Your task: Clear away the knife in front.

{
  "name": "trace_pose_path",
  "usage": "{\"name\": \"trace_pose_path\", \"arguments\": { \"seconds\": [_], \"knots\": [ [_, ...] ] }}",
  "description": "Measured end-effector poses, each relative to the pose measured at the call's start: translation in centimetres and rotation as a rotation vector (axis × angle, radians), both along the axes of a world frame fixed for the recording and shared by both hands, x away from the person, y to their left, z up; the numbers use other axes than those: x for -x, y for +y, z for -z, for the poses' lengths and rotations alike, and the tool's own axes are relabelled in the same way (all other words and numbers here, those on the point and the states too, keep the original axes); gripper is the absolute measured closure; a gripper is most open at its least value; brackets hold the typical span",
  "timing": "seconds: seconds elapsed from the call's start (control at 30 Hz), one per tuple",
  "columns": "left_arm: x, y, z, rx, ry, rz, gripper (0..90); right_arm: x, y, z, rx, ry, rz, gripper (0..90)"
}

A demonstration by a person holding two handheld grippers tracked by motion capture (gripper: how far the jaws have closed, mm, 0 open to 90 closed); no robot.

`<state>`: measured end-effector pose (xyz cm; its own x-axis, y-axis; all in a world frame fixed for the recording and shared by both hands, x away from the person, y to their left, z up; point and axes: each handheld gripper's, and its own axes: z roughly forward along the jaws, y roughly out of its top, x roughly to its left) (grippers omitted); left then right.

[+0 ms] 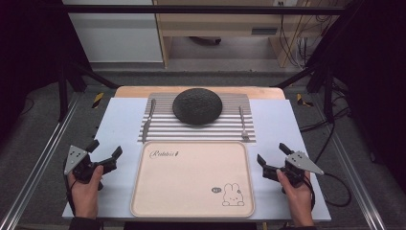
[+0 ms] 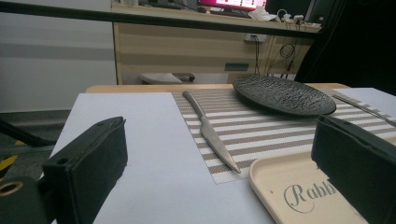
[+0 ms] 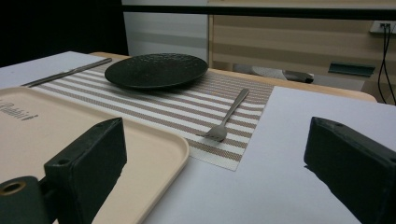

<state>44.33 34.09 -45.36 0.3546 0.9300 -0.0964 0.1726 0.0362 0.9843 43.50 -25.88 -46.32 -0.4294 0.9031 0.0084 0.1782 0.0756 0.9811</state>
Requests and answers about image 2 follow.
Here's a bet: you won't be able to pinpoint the white wall socket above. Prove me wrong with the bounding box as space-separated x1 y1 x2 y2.
244 33 268 43

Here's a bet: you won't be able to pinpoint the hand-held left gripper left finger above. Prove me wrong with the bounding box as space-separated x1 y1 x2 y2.
42 116 129 224

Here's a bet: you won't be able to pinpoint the white cabinet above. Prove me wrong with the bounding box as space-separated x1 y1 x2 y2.
0 11 119 114

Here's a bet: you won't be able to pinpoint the beige plastic tray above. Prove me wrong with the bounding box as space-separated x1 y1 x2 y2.
247 150 372 224

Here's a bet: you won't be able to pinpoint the yellow black floor tape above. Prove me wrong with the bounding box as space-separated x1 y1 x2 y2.
0 139 27 182

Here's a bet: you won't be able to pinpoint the black metal frame bar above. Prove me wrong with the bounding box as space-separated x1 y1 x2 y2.
0 1 321 40

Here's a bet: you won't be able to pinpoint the light wooden desk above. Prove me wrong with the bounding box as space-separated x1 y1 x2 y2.
111 3 323 86

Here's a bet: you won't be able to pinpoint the black keyboard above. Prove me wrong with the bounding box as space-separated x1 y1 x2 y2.
138 0 180 9

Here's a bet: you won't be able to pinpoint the black textured plate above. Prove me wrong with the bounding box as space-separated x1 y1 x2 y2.
232 74 337 119

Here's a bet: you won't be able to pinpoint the white crumpled paper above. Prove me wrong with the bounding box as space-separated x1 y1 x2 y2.
247 6 278 22

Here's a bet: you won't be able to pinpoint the office chair base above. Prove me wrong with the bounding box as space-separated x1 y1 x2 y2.
138 72 196 86

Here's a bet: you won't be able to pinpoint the white table cover board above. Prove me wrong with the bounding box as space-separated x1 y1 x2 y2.
49 87 396 224

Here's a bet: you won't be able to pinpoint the striped woven placemat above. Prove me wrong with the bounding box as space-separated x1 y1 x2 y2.
170 88 396 185

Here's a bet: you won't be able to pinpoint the metal floor rail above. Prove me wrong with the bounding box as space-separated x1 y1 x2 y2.
0 144 56 157

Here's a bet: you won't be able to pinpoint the computer monitor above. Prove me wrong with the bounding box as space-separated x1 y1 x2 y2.
197 0 269 12

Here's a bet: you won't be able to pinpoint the silver spoon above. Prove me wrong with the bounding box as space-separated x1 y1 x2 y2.
332 92 396 129

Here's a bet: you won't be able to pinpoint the dark curtain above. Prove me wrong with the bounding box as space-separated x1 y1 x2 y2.
294 0 396 96

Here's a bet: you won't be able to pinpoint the white power adapters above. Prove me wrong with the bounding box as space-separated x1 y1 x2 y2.
276 8 305 24

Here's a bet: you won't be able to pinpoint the silver table knife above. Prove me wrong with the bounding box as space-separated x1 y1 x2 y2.
181 91 242 175

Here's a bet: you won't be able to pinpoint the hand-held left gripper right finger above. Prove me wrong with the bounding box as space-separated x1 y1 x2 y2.
311 115 396 224

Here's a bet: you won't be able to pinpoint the hanging cable tangle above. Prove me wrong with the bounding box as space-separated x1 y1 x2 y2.
253 35 297 78

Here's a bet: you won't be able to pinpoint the black stand leg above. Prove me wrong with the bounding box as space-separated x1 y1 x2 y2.
0 119 58 147

